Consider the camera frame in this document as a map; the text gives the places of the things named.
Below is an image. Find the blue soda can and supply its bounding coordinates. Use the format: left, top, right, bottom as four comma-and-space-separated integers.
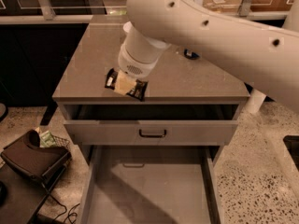
183, 49, 200, 60

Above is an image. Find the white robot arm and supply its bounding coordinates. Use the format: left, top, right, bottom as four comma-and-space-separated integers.
118, 0, 299, 112

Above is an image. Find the wire mesh basket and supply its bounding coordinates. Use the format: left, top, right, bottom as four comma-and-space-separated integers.
53, 135, 70, 150

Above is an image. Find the grey middle drawer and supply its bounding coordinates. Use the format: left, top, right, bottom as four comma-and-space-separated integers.
77, 146, 224, 224

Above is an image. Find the black side table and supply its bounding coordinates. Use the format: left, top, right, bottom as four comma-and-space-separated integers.
0, 164, 65, 224

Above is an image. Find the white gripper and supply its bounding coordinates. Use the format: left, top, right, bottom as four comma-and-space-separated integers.
114, 44, 157, 95

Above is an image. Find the white ceramic bowl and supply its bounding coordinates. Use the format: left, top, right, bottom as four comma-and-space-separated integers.
122, 21, 132, 35

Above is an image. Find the black floor cable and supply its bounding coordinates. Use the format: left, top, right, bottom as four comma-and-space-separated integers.
43, 184, 81, 224

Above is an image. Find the grey drawer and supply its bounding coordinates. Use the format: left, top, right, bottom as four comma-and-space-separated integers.
77, 146, 224, 224
64, 105, 237, 146

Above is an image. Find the black tilted tray box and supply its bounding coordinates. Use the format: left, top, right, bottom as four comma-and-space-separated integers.
1, 130, 71, 184

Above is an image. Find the green snack packet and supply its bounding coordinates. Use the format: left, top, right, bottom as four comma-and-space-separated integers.
39, 131, 56, 147

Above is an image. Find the glass railing panel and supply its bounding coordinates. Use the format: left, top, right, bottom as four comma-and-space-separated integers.
0, 0, 295, 24

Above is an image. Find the grey top drawer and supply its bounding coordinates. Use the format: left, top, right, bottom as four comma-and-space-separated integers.
64, 105, 237, 146

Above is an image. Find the grey drawer cabinet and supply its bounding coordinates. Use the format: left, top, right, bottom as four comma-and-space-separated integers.
51, 13, 250, 224

